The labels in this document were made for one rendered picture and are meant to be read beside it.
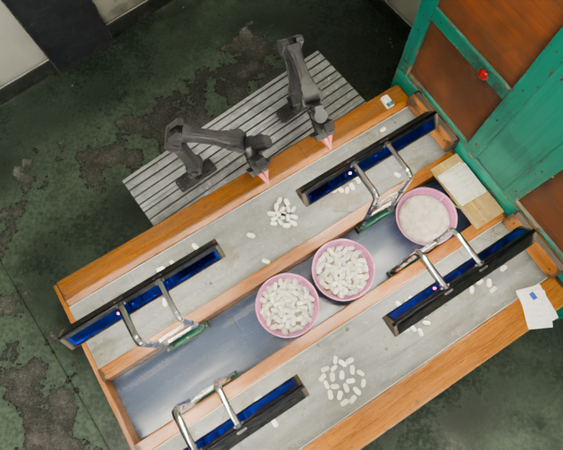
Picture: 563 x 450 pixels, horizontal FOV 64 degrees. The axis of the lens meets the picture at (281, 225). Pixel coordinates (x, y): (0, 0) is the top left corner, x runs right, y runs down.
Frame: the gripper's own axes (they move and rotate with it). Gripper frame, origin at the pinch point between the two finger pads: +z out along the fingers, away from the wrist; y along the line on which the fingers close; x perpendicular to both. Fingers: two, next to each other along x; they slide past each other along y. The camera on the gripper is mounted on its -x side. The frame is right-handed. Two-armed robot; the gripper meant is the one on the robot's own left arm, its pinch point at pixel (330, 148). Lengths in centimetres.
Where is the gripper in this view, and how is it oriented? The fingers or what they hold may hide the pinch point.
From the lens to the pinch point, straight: 199.7
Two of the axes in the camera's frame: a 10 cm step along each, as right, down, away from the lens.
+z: 4.2, 8.0, 4.3
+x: -3.3, -3.1, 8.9
